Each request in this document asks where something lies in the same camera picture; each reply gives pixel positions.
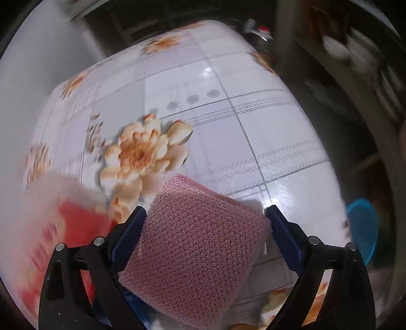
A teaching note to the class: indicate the floral tablecloth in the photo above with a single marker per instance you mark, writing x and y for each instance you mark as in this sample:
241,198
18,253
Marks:
222,127

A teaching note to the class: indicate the black pot with red knob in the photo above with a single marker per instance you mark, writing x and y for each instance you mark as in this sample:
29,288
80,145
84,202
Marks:
263,41

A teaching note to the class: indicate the blue round plastic basin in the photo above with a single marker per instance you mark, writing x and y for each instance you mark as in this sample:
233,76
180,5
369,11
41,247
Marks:
361,228

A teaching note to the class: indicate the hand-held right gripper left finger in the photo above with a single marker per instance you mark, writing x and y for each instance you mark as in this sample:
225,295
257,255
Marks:
131,231

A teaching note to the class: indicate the pink mesh sponge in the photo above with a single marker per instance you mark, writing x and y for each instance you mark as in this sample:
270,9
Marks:
196,247

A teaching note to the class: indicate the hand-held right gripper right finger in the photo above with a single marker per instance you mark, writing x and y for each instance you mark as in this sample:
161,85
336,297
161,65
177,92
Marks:
282,231

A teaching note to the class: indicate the red and white packet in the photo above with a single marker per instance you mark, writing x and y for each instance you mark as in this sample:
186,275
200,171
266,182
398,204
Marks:
63,228

